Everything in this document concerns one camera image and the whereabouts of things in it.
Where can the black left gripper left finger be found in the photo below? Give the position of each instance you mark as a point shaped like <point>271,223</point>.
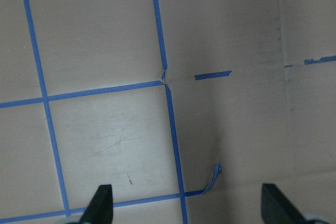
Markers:
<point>100,208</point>

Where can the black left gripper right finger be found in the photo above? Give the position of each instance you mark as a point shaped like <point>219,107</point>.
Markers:
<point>276,207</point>

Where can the brown paper table cover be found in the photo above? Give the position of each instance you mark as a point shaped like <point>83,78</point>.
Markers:
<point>186,107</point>

